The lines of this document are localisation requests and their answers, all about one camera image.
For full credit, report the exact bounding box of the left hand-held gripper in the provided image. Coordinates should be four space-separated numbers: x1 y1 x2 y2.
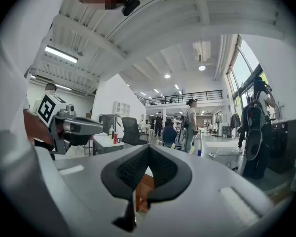
37 94 104 156

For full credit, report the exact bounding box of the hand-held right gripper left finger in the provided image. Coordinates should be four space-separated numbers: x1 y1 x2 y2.
37 144 150 237

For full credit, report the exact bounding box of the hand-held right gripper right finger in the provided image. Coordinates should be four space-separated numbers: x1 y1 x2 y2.
135 144 287 237

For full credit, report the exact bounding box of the person's left forearm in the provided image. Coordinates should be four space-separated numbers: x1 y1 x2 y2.
23 109 55 147

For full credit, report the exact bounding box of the white side table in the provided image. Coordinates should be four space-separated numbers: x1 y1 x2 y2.
92 133 125 157

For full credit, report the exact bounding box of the black office chair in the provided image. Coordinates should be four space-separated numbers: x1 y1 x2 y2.
120 117 148 147

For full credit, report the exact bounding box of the ceiling tube light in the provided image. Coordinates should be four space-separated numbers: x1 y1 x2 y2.
44 45 78 64

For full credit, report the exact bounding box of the blue chair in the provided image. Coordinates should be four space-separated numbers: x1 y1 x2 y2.
162 126 183 150

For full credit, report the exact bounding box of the coat rack with jacket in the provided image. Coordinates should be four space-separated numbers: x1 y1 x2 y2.
229 112 242 138

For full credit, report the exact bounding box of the person's white shirt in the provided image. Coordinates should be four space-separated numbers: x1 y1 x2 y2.
0 0 74 143

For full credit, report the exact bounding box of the black cabinet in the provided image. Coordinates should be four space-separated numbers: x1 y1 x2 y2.
267 118 296 174

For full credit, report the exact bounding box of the black mezzanine railing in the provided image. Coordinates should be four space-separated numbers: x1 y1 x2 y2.
135 89 223 106

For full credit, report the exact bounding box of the ceiling air conditioner unit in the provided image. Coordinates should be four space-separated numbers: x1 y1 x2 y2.
192 40 212 63

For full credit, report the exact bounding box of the large glass window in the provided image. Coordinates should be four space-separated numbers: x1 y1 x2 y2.
226 35 269 101

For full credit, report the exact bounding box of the white wall shelf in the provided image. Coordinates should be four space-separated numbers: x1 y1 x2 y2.
112 100 131 116

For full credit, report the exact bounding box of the black head-worn camera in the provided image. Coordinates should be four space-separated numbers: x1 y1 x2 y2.
121 0 141 17

